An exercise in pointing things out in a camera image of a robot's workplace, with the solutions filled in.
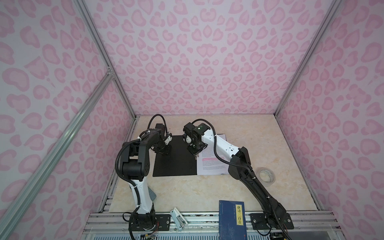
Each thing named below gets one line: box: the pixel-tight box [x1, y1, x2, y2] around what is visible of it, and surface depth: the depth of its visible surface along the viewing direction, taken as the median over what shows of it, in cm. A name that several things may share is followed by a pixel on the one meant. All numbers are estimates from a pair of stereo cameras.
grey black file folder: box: [152, 135, 198, 177], surface depth 94 cm
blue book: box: [218, 200, 248, 240], surface depth 74 cm
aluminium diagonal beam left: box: [0, 70, 116, 232], surface depth 67 cm
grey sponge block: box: [147, 186, 157, 202], surface depth 83 cm
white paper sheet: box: [197, 143, 229, 176], surface depth 94 cm
